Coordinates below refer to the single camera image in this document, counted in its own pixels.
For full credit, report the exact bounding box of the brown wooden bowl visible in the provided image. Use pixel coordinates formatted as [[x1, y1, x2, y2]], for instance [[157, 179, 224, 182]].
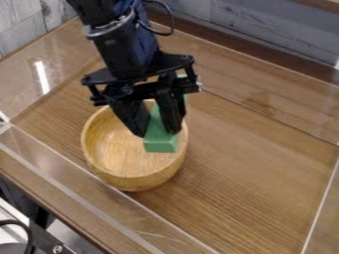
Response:
[[81, 99, 188, 191]]

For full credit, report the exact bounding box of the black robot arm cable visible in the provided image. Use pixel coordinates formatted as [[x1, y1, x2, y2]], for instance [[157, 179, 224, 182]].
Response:
[[136, 0, 176, 37]]

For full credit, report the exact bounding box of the green rectangular block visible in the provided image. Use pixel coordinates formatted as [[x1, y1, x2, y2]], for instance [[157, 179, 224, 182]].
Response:
[[143, 74, 187, 153]]

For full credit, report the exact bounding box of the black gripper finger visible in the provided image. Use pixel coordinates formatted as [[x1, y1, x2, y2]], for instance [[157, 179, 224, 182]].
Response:
[[109, 100, 151, 138], [156, 89, 187, 134]]

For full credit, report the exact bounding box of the clear acrylic tray wall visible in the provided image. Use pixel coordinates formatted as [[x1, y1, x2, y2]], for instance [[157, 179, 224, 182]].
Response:
[[0, 113, 220, 254]]

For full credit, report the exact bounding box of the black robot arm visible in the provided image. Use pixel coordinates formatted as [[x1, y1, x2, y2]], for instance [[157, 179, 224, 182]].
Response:
[[67, 0, 200, 137]]

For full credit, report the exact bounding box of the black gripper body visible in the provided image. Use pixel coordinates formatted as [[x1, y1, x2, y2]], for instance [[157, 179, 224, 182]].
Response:
[[80, 9, 200, 106]]

